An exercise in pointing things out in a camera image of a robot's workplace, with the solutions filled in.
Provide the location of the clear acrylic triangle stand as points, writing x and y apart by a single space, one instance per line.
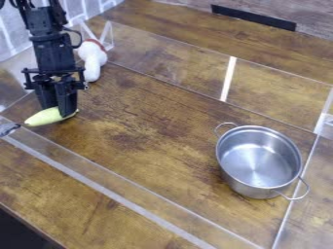
99 32

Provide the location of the black bar on table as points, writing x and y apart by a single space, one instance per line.
264 20

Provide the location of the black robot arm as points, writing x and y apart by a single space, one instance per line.
57 78

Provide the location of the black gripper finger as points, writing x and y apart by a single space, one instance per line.
45 94
65 97

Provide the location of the white toy mushroom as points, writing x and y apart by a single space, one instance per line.
92 53

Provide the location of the stainless steel pot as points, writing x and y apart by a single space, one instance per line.
259 162

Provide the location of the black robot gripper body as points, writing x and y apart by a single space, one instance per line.
53 55

